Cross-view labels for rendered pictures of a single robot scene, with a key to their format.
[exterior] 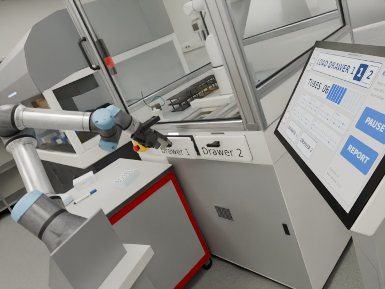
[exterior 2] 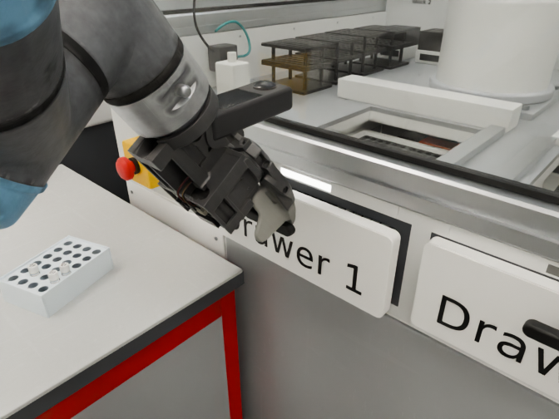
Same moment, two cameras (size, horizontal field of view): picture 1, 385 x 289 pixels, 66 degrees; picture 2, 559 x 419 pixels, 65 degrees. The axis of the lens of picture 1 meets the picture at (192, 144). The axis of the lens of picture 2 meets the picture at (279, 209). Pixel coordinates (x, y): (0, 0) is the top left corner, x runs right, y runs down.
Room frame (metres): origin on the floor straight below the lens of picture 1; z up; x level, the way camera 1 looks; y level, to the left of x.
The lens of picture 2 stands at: (0.97, 0.20, 1.17)
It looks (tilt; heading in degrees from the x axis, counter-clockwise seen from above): 29 degrees down; 348
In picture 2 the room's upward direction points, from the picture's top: straight up
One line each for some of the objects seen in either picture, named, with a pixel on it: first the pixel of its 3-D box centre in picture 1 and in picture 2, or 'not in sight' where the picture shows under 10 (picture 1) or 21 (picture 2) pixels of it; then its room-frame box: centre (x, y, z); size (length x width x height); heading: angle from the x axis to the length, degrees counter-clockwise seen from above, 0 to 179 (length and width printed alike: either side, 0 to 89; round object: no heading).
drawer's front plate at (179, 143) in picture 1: (174, 147); (289, 231); (1.44, 0.09, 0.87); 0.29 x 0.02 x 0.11; 36
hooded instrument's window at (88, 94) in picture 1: (85, 101); not in sight; (3.03, 0.81, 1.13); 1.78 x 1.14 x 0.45; 36
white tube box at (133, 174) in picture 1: (126, 178); (59, 273); (1.54, 0.41, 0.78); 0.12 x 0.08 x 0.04; 144
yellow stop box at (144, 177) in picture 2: (140, 145); (145, 161); (1.70, 0.29, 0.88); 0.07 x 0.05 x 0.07; 36
